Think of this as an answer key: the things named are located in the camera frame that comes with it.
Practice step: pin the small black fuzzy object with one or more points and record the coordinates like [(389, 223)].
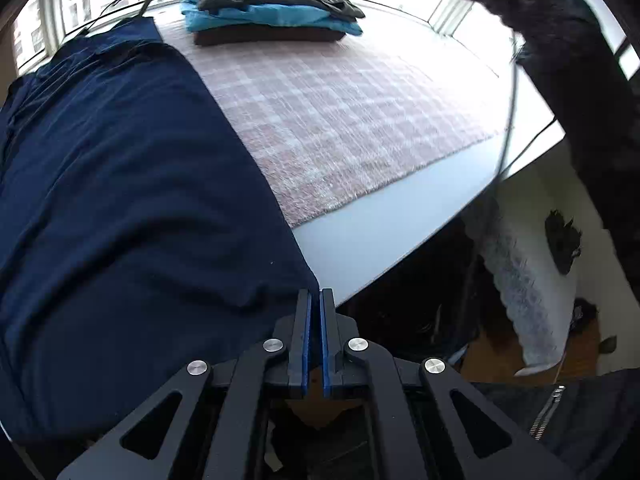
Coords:
[(562, 240)]

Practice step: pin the folded black garment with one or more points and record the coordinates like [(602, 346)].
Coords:
[(320, 2)]

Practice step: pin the pink plaid blanket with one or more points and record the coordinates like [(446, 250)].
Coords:
[(325, 110)]

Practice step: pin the folded blue garment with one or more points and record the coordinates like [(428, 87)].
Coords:
[(280, 15)]

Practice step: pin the person's right forearm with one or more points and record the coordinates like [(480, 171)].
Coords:
[(550, 35)]

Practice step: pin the person's black jacket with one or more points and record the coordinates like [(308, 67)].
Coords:
[(590, 420)]

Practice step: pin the white lace cloth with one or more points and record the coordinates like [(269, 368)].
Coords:
[(530, 285)]

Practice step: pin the folded dark brown garment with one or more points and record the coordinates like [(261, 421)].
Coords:
[(270, 35)]

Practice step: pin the white window frame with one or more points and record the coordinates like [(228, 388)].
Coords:
[(52, 5)]

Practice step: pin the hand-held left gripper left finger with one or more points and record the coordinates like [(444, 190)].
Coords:
[(302, 350)]

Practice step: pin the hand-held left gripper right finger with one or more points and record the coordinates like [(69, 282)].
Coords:
[(327, 350)]

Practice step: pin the navy blue t-shirt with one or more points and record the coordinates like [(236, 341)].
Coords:
[(125, 210)]

